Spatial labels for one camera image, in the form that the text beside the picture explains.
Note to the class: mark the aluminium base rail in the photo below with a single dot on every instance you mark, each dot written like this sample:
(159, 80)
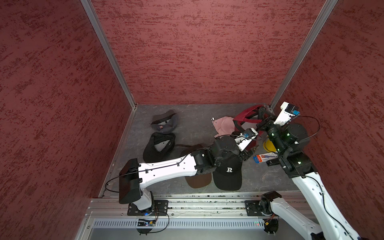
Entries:
(217, 211)

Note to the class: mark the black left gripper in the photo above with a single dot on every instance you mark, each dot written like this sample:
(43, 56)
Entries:
(244, 154)

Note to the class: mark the yellow plastic cup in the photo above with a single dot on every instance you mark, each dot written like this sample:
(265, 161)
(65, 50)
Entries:
(269, 146)

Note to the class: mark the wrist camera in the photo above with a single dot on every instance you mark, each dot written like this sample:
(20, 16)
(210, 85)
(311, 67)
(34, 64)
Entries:
(245, 138)
(288, 113)

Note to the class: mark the black cap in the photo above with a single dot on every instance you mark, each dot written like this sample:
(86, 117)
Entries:
(158, 147)

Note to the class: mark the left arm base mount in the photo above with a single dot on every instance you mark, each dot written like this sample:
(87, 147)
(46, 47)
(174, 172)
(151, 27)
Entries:
(158, 206)

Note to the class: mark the left rear aluminium corner post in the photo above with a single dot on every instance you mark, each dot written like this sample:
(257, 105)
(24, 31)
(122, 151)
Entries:
(97, 26)

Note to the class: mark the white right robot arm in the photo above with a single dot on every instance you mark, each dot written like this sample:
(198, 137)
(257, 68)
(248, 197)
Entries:
(289, 141)

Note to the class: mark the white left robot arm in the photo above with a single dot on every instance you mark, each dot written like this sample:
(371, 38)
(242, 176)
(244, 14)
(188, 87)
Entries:
(135, 177)

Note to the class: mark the right rear aluminium corner post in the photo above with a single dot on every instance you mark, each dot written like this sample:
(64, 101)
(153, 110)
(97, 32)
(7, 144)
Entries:
(317, 26)

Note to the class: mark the toothpaste tube box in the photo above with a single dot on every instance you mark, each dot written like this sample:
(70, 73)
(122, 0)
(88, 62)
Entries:
(261, 158)

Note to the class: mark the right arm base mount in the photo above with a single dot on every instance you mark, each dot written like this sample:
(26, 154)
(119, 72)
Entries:
(255, 208)

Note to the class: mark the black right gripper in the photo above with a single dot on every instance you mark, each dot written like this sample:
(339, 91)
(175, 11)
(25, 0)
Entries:
(262, 125)

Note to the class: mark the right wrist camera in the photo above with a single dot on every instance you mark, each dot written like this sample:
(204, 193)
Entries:
(288, 113)

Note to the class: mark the aluminium corner post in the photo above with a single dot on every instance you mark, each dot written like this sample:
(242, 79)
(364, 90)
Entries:
(97, 26)
(317, 26)

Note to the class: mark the pink baseball cap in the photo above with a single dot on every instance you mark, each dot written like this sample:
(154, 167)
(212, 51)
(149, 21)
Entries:
(223, 126)

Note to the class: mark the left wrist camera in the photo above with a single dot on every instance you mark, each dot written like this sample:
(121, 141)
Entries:
(245, 138)

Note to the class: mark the dark red baseball cap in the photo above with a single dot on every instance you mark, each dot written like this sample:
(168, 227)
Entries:
(249, 118)

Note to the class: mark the grey baseball cap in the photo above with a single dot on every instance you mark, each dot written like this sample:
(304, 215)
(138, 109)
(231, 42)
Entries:
(165, 123)

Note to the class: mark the brown baseball cap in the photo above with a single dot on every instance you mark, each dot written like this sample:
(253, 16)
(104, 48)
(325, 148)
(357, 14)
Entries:
(198, 181)

